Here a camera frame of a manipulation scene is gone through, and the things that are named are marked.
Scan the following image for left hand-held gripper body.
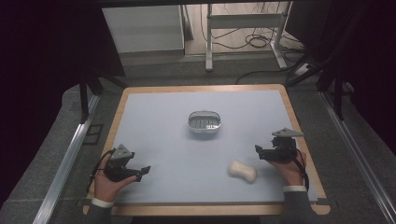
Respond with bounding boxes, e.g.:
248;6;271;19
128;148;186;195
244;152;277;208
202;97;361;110
104;143;136;183

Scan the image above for white power strip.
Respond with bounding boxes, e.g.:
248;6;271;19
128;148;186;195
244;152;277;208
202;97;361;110
293;63;313;77

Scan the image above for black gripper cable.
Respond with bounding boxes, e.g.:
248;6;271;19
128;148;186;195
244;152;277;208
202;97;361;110
86;148;117;194
290;147;310;191

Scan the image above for white cabinet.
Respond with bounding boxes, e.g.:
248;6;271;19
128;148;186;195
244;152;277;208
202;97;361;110
102;4;186;54

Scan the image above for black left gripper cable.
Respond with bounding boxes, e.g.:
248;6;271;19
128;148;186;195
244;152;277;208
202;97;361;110
86;148;117;194

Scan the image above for black floor cables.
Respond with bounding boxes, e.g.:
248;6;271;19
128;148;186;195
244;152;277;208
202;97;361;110
199;2;307;86

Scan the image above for person's right hand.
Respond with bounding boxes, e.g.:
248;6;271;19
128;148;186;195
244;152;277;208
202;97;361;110
268;150;308;188

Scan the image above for white soap bar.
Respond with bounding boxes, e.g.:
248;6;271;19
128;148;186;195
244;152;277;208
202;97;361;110
228;160;258;185

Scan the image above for white desk frame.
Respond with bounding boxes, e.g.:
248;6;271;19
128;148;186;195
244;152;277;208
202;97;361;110
205;1;290;73

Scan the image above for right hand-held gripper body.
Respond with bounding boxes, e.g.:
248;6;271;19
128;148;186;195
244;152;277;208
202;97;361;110
269;127;304;163

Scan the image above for light blue table mat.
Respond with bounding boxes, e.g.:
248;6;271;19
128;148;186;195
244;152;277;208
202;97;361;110
113;89;319;205

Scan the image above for small metal basket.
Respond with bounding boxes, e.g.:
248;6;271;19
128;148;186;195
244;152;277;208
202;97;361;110
187;110;222;135

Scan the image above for person's left hand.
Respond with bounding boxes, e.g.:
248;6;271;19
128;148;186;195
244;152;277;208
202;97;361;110
92;153;138;203

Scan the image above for aluminium rail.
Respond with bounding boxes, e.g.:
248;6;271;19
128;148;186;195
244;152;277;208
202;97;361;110
32;94;101;224
319;91;396;224

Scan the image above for black metal stand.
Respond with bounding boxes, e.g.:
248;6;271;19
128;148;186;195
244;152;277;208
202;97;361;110
78;72;128;125
285;6;370;121

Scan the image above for wooden table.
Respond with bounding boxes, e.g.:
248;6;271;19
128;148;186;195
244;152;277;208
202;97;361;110
82;83;332;217

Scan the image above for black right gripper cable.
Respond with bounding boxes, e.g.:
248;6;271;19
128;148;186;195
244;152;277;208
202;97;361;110
290;147;310;191

